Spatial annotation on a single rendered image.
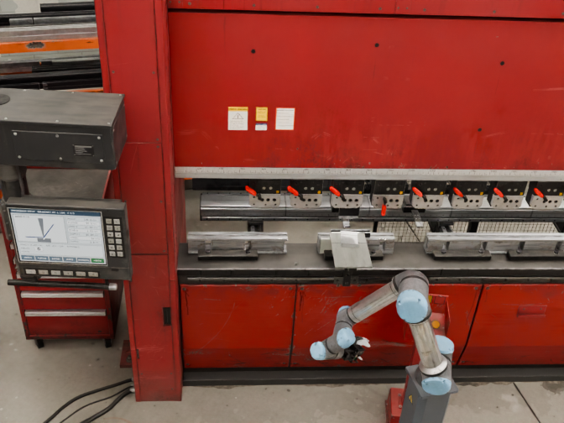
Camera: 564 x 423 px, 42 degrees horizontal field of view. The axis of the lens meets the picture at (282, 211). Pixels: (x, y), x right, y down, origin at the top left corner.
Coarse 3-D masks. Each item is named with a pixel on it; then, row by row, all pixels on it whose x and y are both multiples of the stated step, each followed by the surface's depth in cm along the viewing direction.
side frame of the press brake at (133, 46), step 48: (96, 0) 267; (144, 0) 268; (144, 48) 279; (144, 96) 291; (144, 144) 304; (144, 192) 318; (144, 240) 334; (144, 288) 350; (144, 336) 369; (144, 384) 392
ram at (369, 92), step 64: (192, 64) 306; (256, 64) 308; (320, 64) 310; (384, 64) 312; (448, 64) 313; (512, 64) 315; (192, 128) 325; (320, 128) 328; (384, 128) 330; (448, 128) 332; (512, 128) 334
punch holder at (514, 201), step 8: (496, 184) 353; (504, 184) 352; (512, 184) 353; (520, 184) 353; (488, 192) 364; (504, 192) 355; (512, 192) 356; (488, 200) 364; (496, 200) 358; (512, 200) 358; (520, 200) 358; (496, 208) 361; (504, 208) 361; (512, 208) 361
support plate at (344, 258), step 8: (336, 240) 362; (360, 240) 363; (336, 248) 357; (344, 248) 357; (352, 248) 358; (360, 248) 358; (336, 256) 352; (344, 256) 353; (352, 256) 353; (360, 256) 353; (368, 256) 353; (336, 264) 347; (344, 264) 347; (352, 264) 348; (360, 264) 348; (368, 264) 348
